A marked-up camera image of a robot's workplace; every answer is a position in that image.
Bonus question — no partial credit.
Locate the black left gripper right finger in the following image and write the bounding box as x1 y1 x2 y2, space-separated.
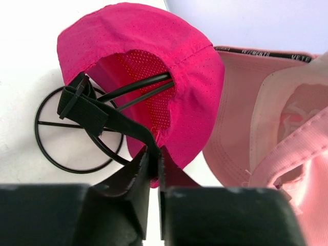
158 147 305 246

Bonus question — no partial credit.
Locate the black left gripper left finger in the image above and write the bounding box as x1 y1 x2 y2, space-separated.
1 148 150 245

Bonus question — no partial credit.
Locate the light pink baseball cap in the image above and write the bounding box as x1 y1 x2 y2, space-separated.
203 47 327 245

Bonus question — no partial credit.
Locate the magenta baseball cap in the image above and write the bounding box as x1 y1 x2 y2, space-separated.
56 2 226 189

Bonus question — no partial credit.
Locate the black wire hat stand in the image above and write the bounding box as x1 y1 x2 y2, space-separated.
34 72 174 174

